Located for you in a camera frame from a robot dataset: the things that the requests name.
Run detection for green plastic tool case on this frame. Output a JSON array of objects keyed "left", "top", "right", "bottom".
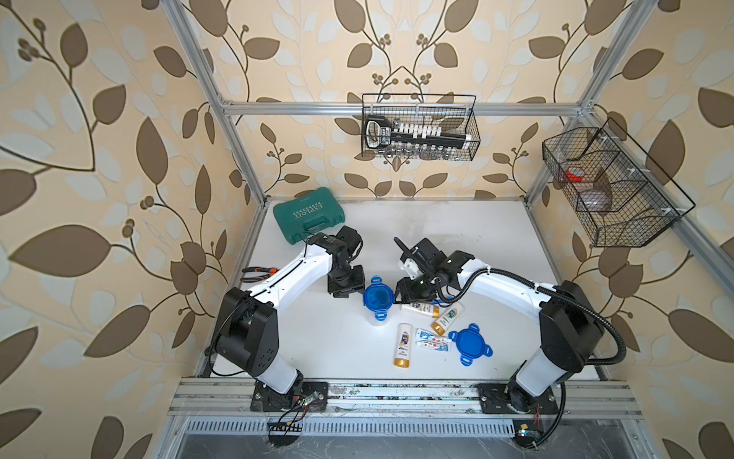
[{"left": 273, "top": 187, "right": 345, "bottom": 245}]

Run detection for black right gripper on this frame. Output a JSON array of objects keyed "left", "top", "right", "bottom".
[{"left": 390, "top": 270, "right": 439, "bottom": 303}]

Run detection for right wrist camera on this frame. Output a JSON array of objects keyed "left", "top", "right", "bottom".
[{"left": 401, "top": 237, "right": 447, "bottom": 275}]

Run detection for black wire basket right wall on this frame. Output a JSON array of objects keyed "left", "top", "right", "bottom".
[{"left": 542, "top": 119, "right": 696, "bottom": 249}]

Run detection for clear plastic container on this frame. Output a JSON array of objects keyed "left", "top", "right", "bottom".
[{"left": 367, "top": 311, "right": 389, "bottom": 327}]

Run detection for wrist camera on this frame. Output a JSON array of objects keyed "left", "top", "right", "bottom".
[
  {"left": 336, "top": 226, "right": 363, "bottom": 261},
  {"left": 401, "top": 237, "right": 447, "bottom": 275}
]

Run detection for aluminium frame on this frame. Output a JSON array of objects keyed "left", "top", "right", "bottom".
[{"left": 174, "top": 1, "right": 733, "bottom": 404}]

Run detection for blue lid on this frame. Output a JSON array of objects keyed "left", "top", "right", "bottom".
[
  {"left": 362, "top": 275, "right": 395, "bottom": 314},
  {"left": 448, "top": 323, "right": 494, "bottom": 367}
]

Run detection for black wire basket wall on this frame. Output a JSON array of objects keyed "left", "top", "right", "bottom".
[
  {"left": 361, "top": 92, "right": 481, "bottom": 162},
  {"left": 542, "top": 119, "right": 696, "bottom": 249}
]

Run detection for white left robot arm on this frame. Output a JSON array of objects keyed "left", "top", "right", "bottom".
[{"left": 209, "top": 227, "right": 365, "bottom": 407}]

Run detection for orange black side cutters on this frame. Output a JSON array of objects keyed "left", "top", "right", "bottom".
[{"left": 240, "top": 266, "right": 279, "bottom": 284}]

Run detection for black wire basket back wall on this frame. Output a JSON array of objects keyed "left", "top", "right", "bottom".
[{"left": 361, "top": 92, "right": 481, "bottom": 162}]

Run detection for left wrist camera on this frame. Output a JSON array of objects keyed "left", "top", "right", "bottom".
[{"left": 336, "top": 226, "right": 363, "bottom": 261}]

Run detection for toothpaste tube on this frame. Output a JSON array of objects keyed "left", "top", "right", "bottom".
[
  {"left": 416, "top": 328, "right": 451, "bottom": 343},
  {"left": 416, "top": 340, "right": 450, "bottom": 352}
]

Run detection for front white bottle gold cap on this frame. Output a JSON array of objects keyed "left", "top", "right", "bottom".
[{"left": 394, "top": 323, "right": 414, "bottom": 368}]

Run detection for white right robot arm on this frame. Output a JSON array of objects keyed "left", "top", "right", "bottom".
[{"left": 397, "top": 246, "right": 627, "bottom": 412}]

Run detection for blue lid front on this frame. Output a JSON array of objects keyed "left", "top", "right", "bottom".
[{"left": 448, "top": 323, "right": 494, "bottom": 367}]

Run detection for red tape roll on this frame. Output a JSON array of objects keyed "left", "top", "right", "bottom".
[{"left": 564, "top": 166, "right": 586, "bottom": 183}]

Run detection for black socket wrench set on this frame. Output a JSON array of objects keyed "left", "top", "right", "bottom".
[{"left": 361, "top": 116, "right": 475, "bottom": 149}]

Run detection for white bottle purple label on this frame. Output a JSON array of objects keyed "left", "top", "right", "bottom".
[{"left": 401, "top": 302, "right": 441, "bottom": 319}]

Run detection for white bottle angled gold cap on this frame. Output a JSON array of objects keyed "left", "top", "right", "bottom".
[{"left": 431, "top": 303, "right": 464, "bottom": 336}]

